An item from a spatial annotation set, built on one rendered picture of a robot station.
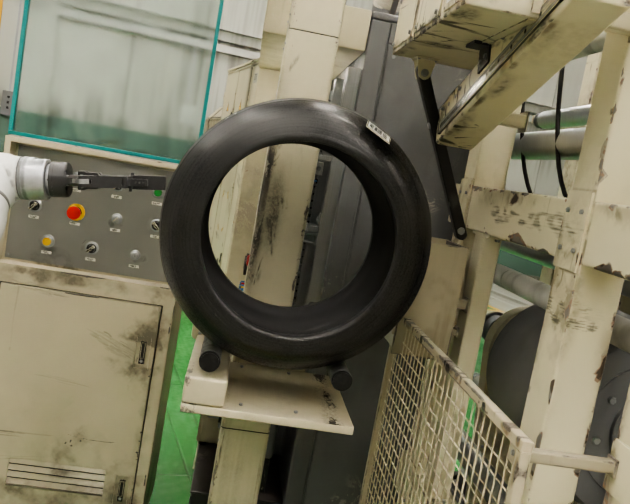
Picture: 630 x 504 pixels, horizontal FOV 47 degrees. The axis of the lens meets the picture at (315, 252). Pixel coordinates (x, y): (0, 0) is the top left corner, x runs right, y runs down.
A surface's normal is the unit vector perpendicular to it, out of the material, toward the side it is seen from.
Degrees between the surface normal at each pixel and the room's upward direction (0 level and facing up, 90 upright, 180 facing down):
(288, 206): 90
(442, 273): 90
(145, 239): 90
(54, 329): 90
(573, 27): 162
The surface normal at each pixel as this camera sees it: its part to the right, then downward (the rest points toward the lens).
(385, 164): 0.23, 0.00
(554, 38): -0.14, 0.97
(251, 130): 0.02, -0.04
